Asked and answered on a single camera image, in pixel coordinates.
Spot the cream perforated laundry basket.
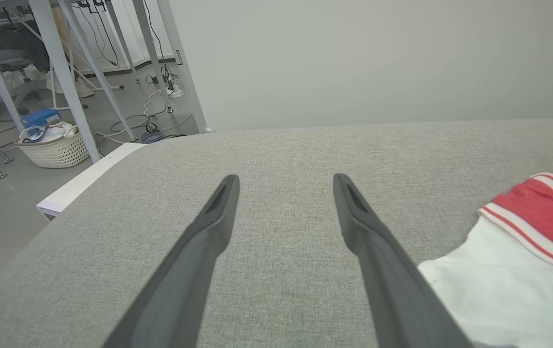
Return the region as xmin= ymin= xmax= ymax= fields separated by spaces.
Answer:
xmin=14 ymin=123 xmax=91 ymax=169

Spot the black office chair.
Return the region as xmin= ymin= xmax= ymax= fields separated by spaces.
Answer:
xmin=0 ymin=19 xmax=52 ymax=114

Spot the slanted white frame leg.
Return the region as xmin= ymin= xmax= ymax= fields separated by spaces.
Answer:
xmin=58 ymin=0 xmax=138 ymax=142

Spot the thick white frame leg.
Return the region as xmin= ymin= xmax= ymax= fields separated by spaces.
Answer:
xmin=29 ymin=0 xmax=102 ymax=163

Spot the grey metal partition post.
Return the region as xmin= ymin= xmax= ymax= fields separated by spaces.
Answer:
xmin=157 ymin=0 xmax=214 ymax=133

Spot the black floor cable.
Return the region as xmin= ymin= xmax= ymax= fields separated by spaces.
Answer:
xmin=110 ymin=112 xmax=167 ymax=133

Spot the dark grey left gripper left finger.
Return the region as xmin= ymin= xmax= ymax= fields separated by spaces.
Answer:
xmin=102 ymin=174 xmax=241 ymax=348

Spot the white crumpled cloth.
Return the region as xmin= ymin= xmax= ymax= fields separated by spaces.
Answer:
xmin=20 ymin=122 xmax=75 ymax=144

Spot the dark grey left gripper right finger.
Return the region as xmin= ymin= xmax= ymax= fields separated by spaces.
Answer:
xmin=333 ymin=173 xmax=473 ymax=348

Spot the red white basketball jersey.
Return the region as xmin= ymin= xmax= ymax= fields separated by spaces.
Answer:
xmin=418 ymin=171 xmax=553 ymax=348

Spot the blue box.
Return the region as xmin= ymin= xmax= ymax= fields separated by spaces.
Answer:
xmin=21 ymin=108 xmax=62 ymax=129

